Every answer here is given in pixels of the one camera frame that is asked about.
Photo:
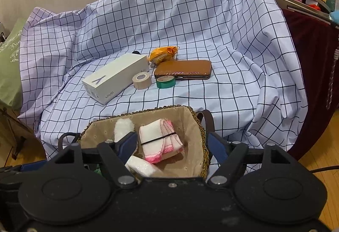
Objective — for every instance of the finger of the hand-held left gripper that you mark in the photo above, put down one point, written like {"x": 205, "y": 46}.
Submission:
{"x": 31, "y": 166}

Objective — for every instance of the red toy piece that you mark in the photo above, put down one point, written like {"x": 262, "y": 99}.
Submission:
{"x": 313, "y": 7}

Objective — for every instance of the white plush lamb toy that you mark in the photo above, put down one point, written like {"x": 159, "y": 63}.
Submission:
{"x": 123, "y": 127}

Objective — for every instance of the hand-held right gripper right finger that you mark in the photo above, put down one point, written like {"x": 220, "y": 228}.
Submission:
{"x": 217, "y": 150}

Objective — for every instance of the green cloth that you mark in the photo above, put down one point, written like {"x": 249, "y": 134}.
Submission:
{"x": 9, "y": 75}

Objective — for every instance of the dark grey cylinder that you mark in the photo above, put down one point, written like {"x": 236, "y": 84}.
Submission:
{"x": 136, "y": 52}

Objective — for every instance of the orange snack packet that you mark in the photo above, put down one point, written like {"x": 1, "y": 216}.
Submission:
{"x": 161, "y": 55}

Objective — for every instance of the pink and white towel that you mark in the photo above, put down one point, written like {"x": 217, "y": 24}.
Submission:
{"x": 156, "y": 136}

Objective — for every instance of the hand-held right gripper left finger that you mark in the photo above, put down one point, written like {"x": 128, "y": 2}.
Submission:
{"x": 127, "y": 147}

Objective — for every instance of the white phone box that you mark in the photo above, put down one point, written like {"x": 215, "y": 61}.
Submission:
{"x": 114, "y": 75}

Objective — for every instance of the woven basket with fabric lining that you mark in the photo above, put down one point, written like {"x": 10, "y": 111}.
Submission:
{"x": 185, "y": 120}

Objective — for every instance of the metal tray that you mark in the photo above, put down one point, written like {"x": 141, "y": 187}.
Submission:
{"x": 299, "y": 4}

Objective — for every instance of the green tape roll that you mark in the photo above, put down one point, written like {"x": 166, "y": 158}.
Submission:
{"x": 159, "y": 85}

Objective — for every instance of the dark red velvet cloth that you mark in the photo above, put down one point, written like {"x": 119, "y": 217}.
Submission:
{"x": 309, "y": 62}

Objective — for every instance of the green box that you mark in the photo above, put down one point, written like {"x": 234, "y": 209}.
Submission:
{"x": 331, "y": 1}

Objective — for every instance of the beige tape roll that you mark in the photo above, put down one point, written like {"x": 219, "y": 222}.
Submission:
{"x": 137, "y": 84}

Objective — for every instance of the brown leather case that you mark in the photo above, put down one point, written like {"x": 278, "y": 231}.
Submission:
{"x": 182, "y": 69}

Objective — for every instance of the checked white bed sheet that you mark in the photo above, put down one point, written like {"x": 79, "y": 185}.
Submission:
{"x": 185, "y": 22}

